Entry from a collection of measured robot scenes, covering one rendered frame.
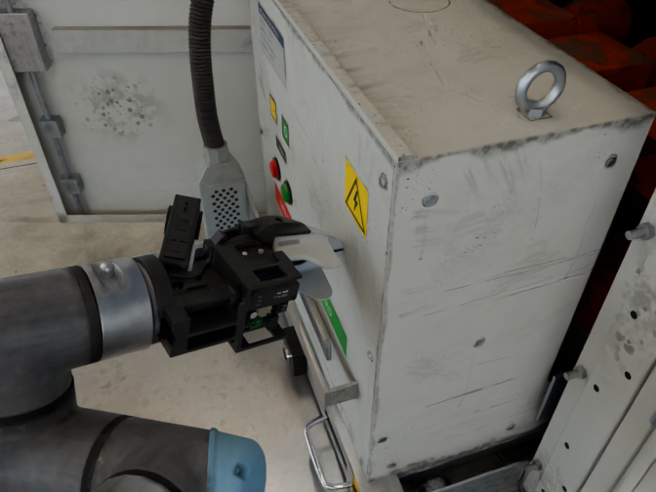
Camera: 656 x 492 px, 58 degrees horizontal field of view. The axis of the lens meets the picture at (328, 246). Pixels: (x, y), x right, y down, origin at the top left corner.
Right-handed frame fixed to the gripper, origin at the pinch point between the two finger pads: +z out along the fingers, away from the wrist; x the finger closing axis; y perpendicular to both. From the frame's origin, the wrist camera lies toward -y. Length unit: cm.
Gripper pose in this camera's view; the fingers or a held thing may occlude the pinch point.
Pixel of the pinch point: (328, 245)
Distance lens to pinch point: 60.2
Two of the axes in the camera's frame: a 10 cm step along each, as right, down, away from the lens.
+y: 5.6, 5.5, -6.2
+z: 8.0, -1.6, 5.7
